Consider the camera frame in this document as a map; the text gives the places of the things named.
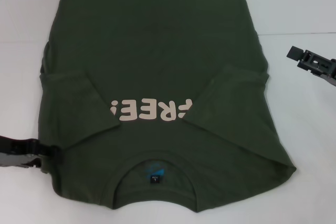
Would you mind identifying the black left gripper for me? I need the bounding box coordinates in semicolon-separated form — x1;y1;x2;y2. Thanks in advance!
0;135;64;169

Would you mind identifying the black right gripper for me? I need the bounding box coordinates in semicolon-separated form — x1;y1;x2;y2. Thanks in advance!
286;46;336;88

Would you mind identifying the dark green FREE t-shirt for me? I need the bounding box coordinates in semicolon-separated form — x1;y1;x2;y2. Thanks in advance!
36;0;296;213

